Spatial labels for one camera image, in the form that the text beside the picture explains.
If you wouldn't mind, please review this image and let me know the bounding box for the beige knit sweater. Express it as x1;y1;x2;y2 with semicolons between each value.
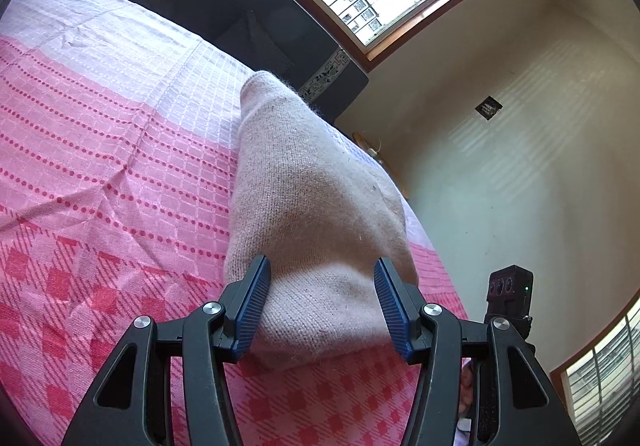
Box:
224;72;418;370

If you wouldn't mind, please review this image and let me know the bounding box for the person's right hand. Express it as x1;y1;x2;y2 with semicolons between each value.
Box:
458;364;474;417

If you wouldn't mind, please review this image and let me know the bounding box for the round wooden side table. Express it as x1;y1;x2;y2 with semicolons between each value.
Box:
352;132;409;200

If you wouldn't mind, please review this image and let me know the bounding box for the pink checkered bed sheet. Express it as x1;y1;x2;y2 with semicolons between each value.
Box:
0;0;471;446

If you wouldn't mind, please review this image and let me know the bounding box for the dark square throw cushion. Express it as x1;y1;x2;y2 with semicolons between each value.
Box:
214;11;293;76

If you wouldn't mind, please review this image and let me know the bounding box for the dark sofa with patterned stripes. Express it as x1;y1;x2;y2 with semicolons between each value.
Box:
131;0;369;122

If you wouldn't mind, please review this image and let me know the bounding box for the black wall switch plate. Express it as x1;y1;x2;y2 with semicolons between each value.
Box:
475;96;503;120

